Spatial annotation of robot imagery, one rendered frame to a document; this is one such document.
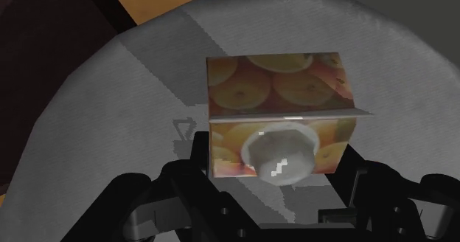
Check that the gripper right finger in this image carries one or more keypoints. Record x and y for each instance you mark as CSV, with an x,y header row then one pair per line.
x,y
381,191

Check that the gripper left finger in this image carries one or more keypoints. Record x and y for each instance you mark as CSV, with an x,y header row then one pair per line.
x,y
179,183

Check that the orange-print juice carton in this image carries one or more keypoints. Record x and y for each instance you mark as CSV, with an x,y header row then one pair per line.
x,y
273,90

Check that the grey round fabric table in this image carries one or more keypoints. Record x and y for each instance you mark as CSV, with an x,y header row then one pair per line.
x,y
107,108

